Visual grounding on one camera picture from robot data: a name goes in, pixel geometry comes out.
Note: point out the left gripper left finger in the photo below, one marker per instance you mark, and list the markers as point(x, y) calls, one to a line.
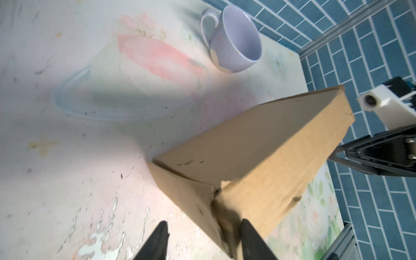
point(155, 248)

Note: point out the aluminium mounting rail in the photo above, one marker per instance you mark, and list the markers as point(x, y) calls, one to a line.
point(344, 247)

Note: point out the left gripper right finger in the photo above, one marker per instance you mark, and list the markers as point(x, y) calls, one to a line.
point(253, 246)

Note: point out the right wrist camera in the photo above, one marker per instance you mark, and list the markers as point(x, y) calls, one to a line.
point(393, 102)

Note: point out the brown cardboard box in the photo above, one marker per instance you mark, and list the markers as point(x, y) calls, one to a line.
point(255, 166)

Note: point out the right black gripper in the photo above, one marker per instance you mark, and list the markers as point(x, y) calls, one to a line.
point(389, 153)

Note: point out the lavender ceramic cup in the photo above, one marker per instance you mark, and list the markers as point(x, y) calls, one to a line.
point(235, 44)

